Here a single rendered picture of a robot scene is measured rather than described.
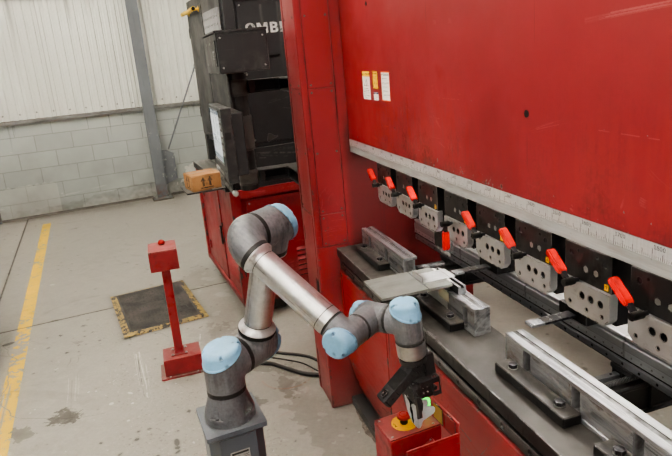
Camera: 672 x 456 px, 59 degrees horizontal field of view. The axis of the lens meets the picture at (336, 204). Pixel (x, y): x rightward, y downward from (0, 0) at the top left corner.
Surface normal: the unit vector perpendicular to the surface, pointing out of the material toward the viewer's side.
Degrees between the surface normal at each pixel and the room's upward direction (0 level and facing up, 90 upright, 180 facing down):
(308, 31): 90
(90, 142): 90
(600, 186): 90
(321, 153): 90
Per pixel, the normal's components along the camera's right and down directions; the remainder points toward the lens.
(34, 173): 0.39, 0.20
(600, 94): -0.95, 0.15
